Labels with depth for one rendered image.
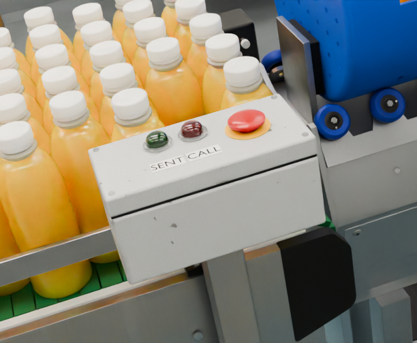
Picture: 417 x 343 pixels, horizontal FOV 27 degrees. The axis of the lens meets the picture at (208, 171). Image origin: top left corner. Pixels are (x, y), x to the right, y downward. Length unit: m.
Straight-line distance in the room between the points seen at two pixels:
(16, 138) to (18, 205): 0.07
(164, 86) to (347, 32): 0.22
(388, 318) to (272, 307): 0.33
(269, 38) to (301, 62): 2.58
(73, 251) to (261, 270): 0.22
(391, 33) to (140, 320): 0.44
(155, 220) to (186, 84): 0.28
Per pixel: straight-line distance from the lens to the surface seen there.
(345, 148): 1.09
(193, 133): 0.81
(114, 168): 0.80
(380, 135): 1.10
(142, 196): 0.76
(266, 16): 3.89
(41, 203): 0.91
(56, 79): 0.99
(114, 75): 0.96
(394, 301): 1.30
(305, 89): 1.12
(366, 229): 1.15
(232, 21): 1.30
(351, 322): 1.50
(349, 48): 1.00
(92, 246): 0.94
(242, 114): 0.81
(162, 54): 1.00
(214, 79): 0.99
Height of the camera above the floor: 1.50
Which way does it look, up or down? 32 degrees down
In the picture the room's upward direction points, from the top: 12 degrees counter-clockwise
